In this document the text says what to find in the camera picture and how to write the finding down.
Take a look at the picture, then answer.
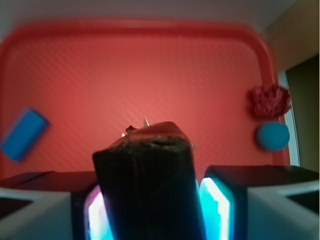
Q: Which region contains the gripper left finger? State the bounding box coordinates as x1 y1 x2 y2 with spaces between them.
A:
0 171 113 240

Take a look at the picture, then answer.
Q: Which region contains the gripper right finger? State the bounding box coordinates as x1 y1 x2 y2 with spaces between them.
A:
199 165 320 240

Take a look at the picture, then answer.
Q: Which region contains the black box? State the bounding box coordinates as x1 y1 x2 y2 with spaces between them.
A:
92 121 206 240

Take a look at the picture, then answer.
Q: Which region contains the light blue ball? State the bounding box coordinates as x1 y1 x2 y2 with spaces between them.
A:
256 121 290 151

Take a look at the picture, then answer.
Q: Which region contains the blue rectangular block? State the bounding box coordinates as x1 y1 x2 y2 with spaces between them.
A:
0 107 50 162

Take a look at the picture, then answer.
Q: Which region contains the crumpled red cloth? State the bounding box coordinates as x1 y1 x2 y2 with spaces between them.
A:
251 84 292 118

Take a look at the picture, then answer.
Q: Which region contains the orange plastic tray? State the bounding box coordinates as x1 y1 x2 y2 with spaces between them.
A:
0 19 290 179

